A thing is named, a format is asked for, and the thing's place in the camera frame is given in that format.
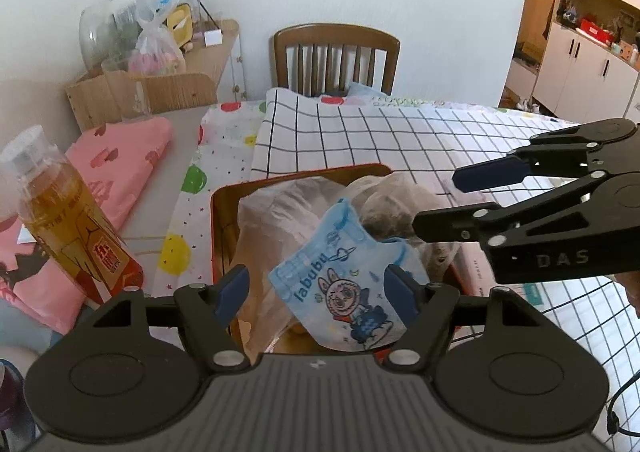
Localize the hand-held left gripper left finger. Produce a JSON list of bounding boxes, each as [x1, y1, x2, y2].
[[92, 264, 251, 374]]

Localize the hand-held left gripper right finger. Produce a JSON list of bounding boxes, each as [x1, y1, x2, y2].
[[382, 264, 543, 374]]

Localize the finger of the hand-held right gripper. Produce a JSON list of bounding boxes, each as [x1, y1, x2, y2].
[[452, 132, 618, 193], [412, 171, 610, 245]]

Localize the blue cartoon printed bag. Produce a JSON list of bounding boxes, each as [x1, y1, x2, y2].
[[268, 198, 431, 352]]

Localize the grey plush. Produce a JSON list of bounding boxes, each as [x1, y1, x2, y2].
[[345, 173, 453, 283]]

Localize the illustrated booklet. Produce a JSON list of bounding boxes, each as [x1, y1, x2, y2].
[[457, 247, 546, 297]]

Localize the white black-grid cloth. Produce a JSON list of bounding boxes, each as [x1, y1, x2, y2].
[[250, 86, 640, 433]]

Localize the white kitchen cabinets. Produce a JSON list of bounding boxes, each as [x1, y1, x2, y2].
[[530, 0, 640, 123]]

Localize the light blue cloth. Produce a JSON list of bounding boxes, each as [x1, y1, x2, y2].
[[345, 82, 386, 97]]

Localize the white polka dot cloth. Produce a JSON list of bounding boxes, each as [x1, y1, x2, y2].
[[152, 100, 268, 300]]

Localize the pink printed cloth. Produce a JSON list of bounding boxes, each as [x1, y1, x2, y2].
[[0, 116, 175, 335]]

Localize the bottle of yellow liquid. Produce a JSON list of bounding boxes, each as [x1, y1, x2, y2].
[[0, 126, 146, 305]]

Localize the wooden chair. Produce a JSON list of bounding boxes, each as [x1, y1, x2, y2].
[[272, 23, 401, 95]]

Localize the clear glass cup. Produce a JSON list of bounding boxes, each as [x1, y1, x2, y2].
[[101, 56, 153, 123]]

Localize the purple object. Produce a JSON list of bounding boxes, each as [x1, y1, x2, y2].
[[0, 357, 26, 433]]

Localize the small wooden shelf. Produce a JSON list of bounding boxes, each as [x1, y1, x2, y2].
[[200, 19, 248, 105]]

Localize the clear plastic bag with toys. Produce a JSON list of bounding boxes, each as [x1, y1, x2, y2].
[[127, 0, 187, 75]]

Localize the thin black stick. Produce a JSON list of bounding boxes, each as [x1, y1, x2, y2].
[[182, 0, 221, 27]]

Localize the round glass bowl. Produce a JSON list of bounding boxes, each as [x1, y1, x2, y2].
[[79, 0, 143, 72]]

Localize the black cable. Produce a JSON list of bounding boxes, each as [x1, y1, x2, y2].
[[606, 372, 640, 435]]

